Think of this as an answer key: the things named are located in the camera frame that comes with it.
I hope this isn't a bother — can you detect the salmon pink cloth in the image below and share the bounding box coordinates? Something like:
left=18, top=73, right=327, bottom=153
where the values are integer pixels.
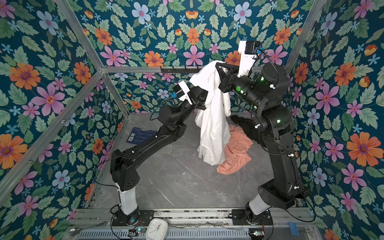
left=217, top=125, right=254, bottom=175

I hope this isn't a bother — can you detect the black cloth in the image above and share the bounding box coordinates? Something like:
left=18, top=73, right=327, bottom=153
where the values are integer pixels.
left=231, top=115, right=259, bottom=142

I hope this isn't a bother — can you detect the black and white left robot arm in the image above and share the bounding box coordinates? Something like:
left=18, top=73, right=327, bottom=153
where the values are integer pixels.
left=110, top=87, right=208, bottom=226

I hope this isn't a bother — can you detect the dark blue printed card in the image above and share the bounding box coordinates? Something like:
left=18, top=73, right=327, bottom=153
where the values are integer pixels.
left=126, top=127, right=156, bottom=145

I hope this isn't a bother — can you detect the white cloth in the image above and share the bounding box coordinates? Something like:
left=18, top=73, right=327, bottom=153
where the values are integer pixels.
left=190, top=61, right=231, bottom=166

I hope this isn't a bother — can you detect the white square timer clock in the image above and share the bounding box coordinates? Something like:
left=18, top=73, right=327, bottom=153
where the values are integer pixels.
left=146, top=218, right=169, bottom=240

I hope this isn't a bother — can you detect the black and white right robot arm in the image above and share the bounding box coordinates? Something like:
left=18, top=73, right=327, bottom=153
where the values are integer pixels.
left=216, top=63, right=312, bottom=225

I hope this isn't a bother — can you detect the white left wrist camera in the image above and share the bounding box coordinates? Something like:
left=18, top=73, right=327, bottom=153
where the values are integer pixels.
left=172, top=81, right=192, bottom=105

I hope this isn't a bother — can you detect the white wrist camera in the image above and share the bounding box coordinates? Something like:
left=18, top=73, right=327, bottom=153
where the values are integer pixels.
left=238, top=41, right=261, bottom=78
left=172, top=81, right=192, bottom=105

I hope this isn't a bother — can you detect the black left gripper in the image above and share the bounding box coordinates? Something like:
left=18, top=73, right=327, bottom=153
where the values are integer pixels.
left=175, top=77, right=209, bottom=123

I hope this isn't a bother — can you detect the black hook rail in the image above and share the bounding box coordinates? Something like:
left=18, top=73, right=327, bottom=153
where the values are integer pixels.
left=160, top=66, right=203, bottom=74

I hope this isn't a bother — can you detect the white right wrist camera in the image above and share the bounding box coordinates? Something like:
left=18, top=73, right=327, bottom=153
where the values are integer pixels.
left=238, top=41, right=261, bottom=78

